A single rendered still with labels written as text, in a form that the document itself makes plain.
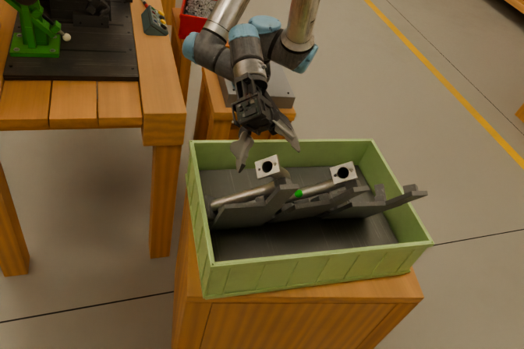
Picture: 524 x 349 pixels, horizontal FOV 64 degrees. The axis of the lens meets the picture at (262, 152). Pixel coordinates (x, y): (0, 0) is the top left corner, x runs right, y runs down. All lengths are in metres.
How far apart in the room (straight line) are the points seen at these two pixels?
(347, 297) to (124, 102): 0.93
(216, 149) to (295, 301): 0.49
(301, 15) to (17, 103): 0.91
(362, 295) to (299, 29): 0.82
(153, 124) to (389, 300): 0.91
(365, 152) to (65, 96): 1.01
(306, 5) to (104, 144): 1.63
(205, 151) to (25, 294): 1.12
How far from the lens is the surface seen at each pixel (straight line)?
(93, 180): 2.42
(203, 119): 1.88
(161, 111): 1.43
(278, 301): 1.21
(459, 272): 2.64
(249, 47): 1.01
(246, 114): 0.90
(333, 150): 1.42
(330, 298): 1.24
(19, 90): 1.56
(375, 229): 1.35
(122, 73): 1.59
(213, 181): 1.29
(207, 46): 1.14
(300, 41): 1.44
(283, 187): 0.92
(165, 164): 1.60
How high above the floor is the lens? 1.81
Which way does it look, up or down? 43 degrees down
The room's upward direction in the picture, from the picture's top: 16 degrees clockwise
